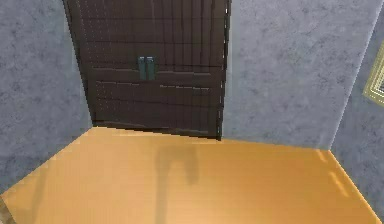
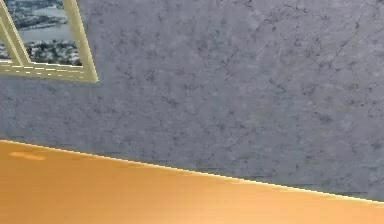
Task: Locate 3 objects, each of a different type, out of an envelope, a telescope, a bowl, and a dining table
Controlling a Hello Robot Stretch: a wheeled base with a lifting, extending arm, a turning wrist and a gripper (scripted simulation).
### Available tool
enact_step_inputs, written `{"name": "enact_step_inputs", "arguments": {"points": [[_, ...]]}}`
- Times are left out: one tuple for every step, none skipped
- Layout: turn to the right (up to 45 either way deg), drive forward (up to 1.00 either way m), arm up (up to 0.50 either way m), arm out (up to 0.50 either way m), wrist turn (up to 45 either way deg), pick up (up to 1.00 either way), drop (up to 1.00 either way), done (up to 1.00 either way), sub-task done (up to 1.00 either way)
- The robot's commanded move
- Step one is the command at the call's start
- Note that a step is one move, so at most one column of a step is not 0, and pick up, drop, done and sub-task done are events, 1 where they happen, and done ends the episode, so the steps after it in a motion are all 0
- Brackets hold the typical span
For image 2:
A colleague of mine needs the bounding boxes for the pale yellow framed window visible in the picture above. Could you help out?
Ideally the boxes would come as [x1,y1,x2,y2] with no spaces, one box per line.
[0,0,100,84]

